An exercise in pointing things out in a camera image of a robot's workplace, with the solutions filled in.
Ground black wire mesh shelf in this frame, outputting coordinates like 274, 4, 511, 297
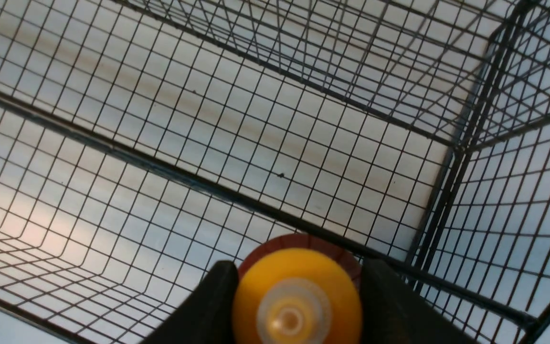
0, 0, 550, 344

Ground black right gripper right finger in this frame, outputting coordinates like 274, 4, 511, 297
360, 259, 476, 344

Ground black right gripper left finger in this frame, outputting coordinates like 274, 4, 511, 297
142, 260, 239, 344

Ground red chili sauce bottle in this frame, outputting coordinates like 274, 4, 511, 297
232, 233, 363, 344

